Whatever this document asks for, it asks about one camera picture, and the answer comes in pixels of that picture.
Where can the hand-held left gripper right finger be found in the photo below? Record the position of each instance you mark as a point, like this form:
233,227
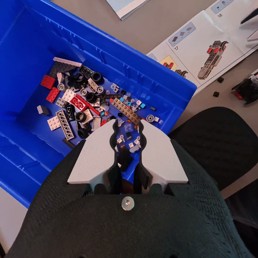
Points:
161,157

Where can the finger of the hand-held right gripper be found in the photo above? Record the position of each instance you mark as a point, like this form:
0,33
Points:
255,26

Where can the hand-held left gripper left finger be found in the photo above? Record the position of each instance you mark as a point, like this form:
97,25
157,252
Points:
94,157

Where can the pile of toy bricks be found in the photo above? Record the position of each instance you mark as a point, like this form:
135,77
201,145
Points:
80,104

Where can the blue plastic bin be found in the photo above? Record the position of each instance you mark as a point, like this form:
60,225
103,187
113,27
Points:
30,60

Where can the black mesh pad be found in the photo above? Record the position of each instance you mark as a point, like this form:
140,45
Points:
217,141

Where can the partly built toy vehicle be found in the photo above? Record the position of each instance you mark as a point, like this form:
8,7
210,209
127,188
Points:
247,88

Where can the small black brick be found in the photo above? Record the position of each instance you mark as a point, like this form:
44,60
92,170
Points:
216,94
220,79

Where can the open instruction booklet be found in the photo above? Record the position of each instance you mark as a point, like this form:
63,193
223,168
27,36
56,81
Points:
193,50

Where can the closed instruction booklet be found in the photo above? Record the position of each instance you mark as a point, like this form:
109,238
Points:
129,6

